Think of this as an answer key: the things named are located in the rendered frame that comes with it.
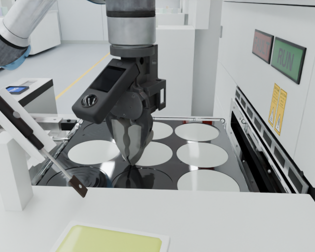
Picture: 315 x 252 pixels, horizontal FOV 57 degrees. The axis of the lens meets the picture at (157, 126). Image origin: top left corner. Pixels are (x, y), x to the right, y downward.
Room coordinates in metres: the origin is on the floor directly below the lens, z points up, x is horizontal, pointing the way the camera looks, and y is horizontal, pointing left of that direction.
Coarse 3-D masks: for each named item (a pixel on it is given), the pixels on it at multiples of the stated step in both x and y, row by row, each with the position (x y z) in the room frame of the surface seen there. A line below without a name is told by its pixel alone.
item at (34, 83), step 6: (24, 78) 0.86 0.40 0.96; (30, 78) 0.86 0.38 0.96; (36, 78) 0.86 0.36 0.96; (42, 78) 0.86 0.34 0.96; (48, 78) 0.86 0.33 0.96; (12, 84) 0.79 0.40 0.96; (18, 84) 0.79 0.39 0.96; (24, 84) 0.81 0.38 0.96; (30, 84) 0.81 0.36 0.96; (36, 84) 0.79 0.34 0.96; (42, 84) 0.80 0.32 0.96; (30, 90) 0.73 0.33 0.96; (18, 96) 0.68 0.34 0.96; (24, 96) 0.69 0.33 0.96
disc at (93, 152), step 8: (80, 144) 0.54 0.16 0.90; (88, 144) 0.54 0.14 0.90; (96, 144) 0.54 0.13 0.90; (104, 144) 0.54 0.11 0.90; (112, 144) 0.54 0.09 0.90; (72, 152) 0.51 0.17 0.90; (80, 152) 0.51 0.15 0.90; (88, 152) 0.51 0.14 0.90; (96, 152) 0.51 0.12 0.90; (104, 152) 0.51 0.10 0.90; (112, 152) 0.51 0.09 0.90; (72, 160) 0.48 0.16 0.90; (80, 160) 0.48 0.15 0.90; (88, 160) 0.48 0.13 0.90; (96, 160) 0.48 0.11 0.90; (104, 160) 0.48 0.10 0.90
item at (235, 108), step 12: (240, 108) 0.65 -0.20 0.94; (240, 120) 0.61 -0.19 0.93; (252, 132) 0.51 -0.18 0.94; (240, 144) 0.60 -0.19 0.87; (252, 144) 0.50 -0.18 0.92; (264, 144) 0.46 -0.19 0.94; (240, 156) 0.57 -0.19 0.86; (264, 156) 0.42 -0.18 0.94; (252, 168) 0.49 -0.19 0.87; (264, 168) 0.41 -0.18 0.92; (276, 168) 0.38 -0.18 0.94; (252, 180) 0.46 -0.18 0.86; (276, 180) 0.36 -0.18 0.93; (264, 192) 0.42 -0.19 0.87; (276, 192) 0.35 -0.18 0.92; (288, 192) 0.32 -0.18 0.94
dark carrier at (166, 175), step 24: (168, 120) 0.67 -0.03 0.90; (192, 120) 0.67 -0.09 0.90; (72, 144) 0.54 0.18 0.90; (168, 144) 0.54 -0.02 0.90; (216, 144) 0.54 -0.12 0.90; (72, 168) 0.45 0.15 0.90; (96, 168) 0.45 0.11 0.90; (120, 168) 0.45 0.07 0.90; (144, 168) 0.45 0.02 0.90; (168, 168) 0.45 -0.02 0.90; (192, 168) 0.45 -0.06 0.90; (216, 168) 0.45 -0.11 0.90
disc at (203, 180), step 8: (184, 176) 0.42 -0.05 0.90; (192, 176) 0.42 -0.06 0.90; (200, 176) 0.42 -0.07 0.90; (208, 176) 0.42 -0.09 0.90; (216, 176) 0.42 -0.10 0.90; (224, 176) 0.42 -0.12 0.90; (184, 184) 0.40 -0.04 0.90; (192, 184) 0.40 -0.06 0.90; (200, 184) 0.40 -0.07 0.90; (208, 184) 0.40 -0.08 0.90; (216, 184) 0.40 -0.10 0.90; (224, 184) 0.40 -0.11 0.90; (232, 184) 0.40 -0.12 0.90
